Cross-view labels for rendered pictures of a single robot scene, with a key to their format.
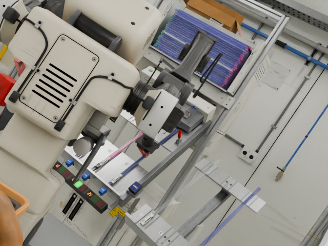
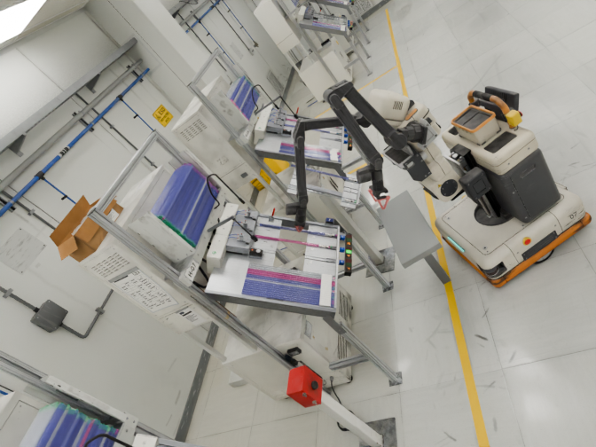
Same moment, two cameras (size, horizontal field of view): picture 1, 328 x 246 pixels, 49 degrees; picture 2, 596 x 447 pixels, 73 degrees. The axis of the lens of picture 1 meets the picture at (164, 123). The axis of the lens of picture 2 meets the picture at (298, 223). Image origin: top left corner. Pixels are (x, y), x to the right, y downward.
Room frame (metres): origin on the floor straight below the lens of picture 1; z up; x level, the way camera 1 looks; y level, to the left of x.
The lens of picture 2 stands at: (1.32, 2.23, 2.18)
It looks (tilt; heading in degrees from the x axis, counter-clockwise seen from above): 29 degrees down; 280
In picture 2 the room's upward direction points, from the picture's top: 43 degrees counter-clockwise
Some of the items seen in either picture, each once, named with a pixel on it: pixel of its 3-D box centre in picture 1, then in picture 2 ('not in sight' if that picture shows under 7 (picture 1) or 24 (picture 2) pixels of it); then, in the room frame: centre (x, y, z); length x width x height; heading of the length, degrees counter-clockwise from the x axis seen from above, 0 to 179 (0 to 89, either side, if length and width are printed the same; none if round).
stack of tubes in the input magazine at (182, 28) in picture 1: (201, 49); (184, 205); (2.11, 0.05, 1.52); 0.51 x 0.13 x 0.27; 68
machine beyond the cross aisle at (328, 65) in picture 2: not in sight; (304, 36); (0.41, -4.59, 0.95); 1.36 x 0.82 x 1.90; 158
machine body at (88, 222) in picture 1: (95, 212); (294, 329); (2.25, 0.06, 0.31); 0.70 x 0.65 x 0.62; 68
